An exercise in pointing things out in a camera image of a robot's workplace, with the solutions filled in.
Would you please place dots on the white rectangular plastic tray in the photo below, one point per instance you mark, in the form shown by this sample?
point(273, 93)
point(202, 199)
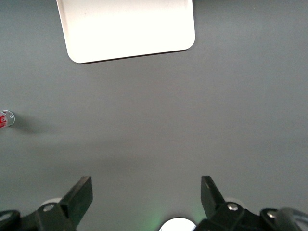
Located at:
point(125, 29)

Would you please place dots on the small red coke bottle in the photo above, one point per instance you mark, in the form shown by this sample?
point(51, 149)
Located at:
point(3, 120)

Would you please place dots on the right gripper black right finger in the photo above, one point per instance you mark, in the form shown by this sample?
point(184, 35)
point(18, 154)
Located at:
point(211, 199)

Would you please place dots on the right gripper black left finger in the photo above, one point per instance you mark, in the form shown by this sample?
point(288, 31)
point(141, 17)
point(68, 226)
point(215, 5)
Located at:
point(77, 199)

